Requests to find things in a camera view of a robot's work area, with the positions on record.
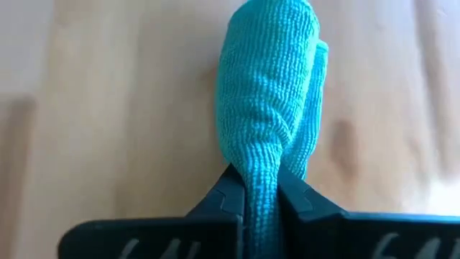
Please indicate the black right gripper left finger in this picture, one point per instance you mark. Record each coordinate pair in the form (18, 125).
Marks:
(161, 239)

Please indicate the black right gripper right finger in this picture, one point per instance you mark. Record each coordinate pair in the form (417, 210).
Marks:
(359, 237)

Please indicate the teal microfiber towel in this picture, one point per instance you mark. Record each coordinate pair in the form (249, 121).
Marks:
(266, 90)

